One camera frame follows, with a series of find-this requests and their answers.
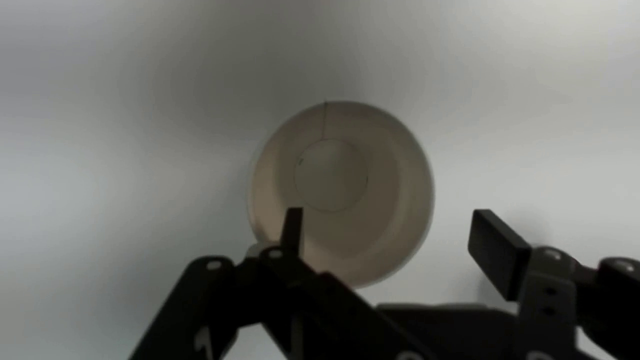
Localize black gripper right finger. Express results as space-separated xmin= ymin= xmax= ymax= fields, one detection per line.
xmin=469 ymin=211 xmax=640 ymax=360

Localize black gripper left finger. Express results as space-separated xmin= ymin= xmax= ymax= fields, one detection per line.
xmin=129 ymin=209 xmax=429 ymax=360

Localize grey paper cup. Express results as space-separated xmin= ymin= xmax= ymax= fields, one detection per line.
xmin=248 ymin=101 xmax=436 ymax=289

